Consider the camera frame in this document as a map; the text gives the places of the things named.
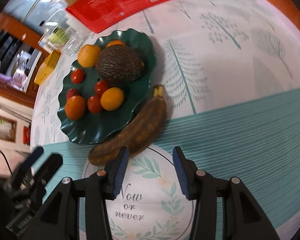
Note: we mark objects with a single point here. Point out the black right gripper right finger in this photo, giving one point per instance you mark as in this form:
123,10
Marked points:
243,217

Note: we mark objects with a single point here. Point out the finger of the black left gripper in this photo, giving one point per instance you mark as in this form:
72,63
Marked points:
43,176
22,174

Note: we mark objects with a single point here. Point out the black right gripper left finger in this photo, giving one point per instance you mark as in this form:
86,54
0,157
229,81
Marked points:
58,218

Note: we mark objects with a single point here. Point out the mandarin orange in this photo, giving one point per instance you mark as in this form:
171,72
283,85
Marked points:
75,107

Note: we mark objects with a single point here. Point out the orange-red cherry tomato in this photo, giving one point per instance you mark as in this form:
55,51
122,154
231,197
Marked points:
94,104

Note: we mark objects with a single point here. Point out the yellow kumquat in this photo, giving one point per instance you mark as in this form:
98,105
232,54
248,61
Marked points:
112,99

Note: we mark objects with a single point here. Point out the large red tomato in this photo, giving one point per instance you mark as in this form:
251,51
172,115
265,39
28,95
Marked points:
101,87

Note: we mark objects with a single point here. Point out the large yellow grapefruit with sticker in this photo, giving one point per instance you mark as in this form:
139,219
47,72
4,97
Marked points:
88,55

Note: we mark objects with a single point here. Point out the red waste basket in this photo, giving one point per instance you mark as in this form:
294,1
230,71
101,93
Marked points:
26,135

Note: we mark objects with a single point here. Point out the wooden kitchen cabinet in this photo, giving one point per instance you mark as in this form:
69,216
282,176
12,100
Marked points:
26,99

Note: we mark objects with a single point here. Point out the red lychee on plate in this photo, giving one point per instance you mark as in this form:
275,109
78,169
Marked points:
72,92

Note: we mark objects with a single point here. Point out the dark green scalloped plate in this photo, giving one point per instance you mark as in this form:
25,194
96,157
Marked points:
96,128

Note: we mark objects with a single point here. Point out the cherry tomato on plate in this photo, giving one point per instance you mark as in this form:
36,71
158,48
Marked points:
77,76

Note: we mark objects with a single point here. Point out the yellow tin box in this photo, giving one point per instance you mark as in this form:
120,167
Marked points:
47,67

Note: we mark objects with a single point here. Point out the dark brown avocado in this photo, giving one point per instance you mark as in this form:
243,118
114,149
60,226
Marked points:
119,63

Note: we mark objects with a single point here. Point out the clear drinking glass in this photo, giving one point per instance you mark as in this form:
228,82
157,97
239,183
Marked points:
75,40

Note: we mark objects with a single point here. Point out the clear bottle green label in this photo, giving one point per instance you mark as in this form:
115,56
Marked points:
54,37

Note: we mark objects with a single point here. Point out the tree pattern tablecloth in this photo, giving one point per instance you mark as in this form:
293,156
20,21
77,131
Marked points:
231,69

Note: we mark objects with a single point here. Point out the small orange on plate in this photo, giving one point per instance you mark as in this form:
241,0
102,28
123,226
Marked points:
115,42

